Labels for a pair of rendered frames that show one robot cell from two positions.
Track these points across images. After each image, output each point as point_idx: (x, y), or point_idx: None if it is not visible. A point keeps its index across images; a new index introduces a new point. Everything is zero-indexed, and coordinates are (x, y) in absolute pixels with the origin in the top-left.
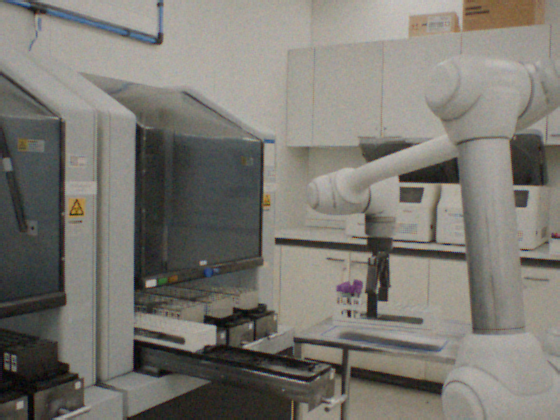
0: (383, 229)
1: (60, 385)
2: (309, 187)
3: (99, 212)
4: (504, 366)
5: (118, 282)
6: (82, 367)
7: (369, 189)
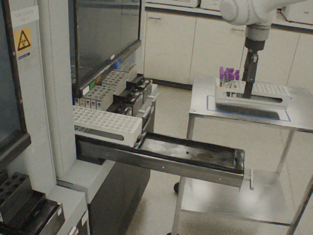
0: (264, 35)
1: (48, 222)
2: (227, 3)
3: (40, 36)
4: None
5: (62, 98)
6: (47, 179)
7: None
